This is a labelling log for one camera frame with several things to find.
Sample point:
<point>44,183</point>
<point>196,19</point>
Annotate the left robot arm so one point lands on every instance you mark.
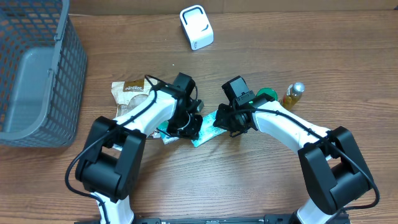
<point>109,163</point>

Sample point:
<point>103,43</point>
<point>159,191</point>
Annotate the teal tissue pack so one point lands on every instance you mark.
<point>207,130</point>

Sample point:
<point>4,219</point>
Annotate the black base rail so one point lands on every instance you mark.
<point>217,220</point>

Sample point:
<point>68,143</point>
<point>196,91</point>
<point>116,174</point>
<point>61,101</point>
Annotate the green lid seasoning jar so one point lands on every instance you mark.
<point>269,91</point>

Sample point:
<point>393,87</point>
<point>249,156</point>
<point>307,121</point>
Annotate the yellow dish soap bottle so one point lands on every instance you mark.
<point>292,95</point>

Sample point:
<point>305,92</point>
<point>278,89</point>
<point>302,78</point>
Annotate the grey plastic shopping basket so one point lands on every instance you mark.
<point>43,69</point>

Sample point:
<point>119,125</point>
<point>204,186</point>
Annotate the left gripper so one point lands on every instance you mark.
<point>190,130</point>

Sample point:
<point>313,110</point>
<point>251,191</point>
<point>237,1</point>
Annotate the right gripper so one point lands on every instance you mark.
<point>225,124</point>

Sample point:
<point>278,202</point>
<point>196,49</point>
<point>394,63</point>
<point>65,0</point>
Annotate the white barcode scanner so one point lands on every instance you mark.
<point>196,27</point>

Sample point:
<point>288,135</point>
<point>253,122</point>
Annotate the brown white snack bag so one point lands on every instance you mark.
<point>129,95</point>

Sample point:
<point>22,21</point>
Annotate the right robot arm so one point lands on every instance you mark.
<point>333,167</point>

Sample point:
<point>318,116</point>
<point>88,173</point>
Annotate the teal white tissue packet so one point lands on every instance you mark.
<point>166,137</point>

